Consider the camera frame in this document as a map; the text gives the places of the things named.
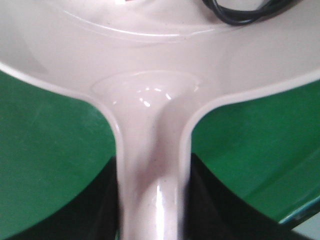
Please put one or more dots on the beige plastic dustpan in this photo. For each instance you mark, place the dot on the beige plastic dustpan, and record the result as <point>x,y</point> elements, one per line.
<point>154,68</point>

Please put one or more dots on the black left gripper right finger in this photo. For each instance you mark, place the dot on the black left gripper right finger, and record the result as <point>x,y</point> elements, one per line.
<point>216,213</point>

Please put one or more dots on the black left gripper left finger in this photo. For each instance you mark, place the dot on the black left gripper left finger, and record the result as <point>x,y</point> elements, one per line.
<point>91,215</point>

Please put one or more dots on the white outer conveyor rim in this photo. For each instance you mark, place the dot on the white outer conveyor rim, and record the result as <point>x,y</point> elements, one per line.
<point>305,220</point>

